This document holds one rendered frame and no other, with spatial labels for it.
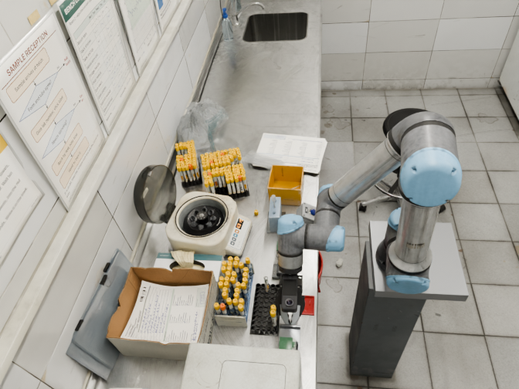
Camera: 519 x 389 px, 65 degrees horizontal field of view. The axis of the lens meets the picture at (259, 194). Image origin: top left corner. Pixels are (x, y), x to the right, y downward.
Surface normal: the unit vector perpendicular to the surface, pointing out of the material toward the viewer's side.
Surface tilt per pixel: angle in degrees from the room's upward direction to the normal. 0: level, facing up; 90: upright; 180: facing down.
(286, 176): 90
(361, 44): 90
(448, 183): 83
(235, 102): 0
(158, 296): 2
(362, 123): 0
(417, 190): 83
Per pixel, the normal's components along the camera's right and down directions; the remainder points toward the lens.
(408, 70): -0.11, 0.75
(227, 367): -0.09, -0.66
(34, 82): 0.99, 0.05
